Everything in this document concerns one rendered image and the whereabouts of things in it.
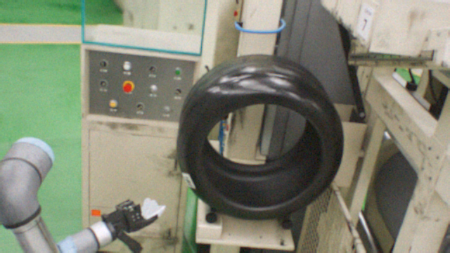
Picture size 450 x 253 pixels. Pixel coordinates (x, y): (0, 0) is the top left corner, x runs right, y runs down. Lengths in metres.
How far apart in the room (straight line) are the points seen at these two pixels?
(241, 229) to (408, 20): 1.01
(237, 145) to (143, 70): 0.62
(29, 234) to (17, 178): 0.14
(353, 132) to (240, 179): 0.49
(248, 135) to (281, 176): 0.22
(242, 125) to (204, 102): 0.47
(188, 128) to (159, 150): 0.87
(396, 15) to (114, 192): 1.78
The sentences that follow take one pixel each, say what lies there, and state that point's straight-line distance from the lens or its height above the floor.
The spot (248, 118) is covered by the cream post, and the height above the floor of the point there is 1.14.
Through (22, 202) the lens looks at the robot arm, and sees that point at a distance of 1.25.
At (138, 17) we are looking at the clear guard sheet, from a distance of 2.21.
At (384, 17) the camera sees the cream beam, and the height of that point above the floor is 1.73.
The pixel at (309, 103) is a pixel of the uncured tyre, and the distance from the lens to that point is 1.52.
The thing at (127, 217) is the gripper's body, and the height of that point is 1.03.
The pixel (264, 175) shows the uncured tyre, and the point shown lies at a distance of 1.94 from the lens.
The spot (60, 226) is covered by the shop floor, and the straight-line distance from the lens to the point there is 3.17.
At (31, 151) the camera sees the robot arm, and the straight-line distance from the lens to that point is 1.33.
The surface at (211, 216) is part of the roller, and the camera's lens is 1.74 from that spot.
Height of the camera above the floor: 1.94
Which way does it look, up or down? 25 degrees down
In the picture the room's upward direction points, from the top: 8 degrees clockwise
